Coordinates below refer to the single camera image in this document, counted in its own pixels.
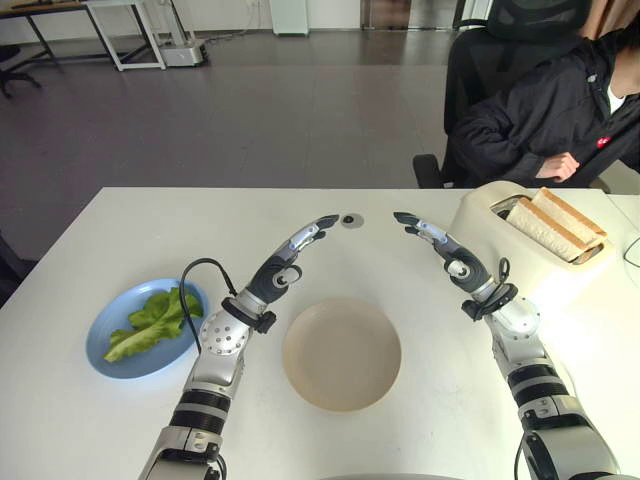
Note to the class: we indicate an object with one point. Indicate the blue plate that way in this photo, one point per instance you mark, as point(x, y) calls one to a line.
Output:
point(102, 335)

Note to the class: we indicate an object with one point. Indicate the wooden desk with black legs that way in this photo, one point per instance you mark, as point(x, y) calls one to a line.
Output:
point(35, 12)

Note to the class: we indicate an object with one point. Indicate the black office chair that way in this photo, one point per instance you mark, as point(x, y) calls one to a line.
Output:
point(12, 70)
point(475, 60)

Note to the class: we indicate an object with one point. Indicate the bread slice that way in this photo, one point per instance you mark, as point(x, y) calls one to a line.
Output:
point(570, 215)
point(542, 227)

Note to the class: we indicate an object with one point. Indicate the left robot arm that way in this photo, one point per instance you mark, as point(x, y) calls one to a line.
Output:
point(215, 370)

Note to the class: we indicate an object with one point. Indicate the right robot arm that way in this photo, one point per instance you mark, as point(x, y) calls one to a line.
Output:
point(530, 360)

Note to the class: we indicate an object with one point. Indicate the white wheeled base unit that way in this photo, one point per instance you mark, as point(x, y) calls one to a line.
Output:
point(182, 52)

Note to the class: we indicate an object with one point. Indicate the beige plate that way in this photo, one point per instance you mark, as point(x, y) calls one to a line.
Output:
point(342, 355)

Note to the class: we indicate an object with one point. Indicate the white table frame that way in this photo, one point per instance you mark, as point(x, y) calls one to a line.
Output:
point(117, 40)

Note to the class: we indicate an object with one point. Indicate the green lettuce leaf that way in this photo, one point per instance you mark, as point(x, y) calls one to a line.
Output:
point(155, 320)

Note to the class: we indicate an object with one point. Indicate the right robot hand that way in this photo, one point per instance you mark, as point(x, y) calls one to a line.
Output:
point(467, 270)

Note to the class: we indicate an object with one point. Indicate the white cabinet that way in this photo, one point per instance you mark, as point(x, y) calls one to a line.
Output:
point(289, 17)

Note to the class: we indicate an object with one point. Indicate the cream toaster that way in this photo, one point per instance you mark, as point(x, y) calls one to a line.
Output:
point(480, 215)

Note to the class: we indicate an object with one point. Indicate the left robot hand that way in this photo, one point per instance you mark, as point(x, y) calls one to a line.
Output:
point(272, 280)

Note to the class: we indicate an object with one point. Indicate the person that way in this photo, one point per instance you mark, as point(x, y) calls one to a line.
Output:
point(540, 120)

